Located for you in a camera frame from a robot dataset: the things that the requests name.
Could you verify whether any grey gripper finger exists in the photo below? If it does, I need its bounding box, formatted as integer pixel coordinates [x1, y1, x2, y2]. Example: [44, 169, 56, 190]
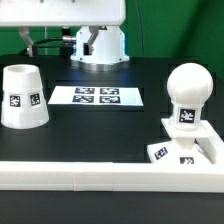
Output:
[19, 27, 34, 57]
[83, 26, 99, 55]

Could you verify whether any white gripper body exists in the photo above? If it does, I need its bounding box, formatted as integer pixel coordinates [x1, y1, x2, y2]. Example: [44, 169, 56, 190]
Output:
[0, 0, 126, 27]

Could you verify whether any white lamp shade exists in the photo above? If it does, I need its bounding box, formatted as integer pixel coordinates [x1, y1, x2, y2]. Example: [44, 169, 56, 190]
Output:
[1, 64, 49, 129]

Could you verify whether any white lamp bulb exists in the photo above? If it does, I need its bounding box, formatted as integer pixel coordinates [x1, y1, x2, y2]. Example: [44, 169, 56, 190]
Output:
[167, 63, 213, 130]

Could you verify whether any white lamp base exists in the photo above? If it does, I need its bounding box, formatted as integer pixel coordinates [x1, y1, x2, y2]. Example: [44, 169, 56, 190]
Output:
[147, 118, 213, 165]

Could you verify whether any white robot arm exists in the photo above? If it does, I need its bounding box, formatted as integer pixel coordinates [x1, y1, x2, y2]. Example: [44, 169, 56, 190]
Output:
[0, 0, 129, 71]

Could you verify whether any white marker sheet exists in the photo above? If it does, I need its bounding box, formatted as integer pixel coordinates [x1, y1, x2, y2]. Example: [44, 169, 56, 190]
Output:
[49, 86, 143, 106]

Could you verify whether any black cable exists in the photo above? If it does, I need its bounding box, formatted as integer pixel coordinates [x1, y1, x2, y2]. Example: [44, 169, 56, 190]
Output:
[19, 35, 78, 56]

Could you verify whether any white front fence rail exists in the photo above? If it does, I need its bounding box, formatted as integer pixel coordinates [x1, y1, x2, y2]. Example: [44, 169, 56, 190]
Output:
[0, 161, 224, 193]

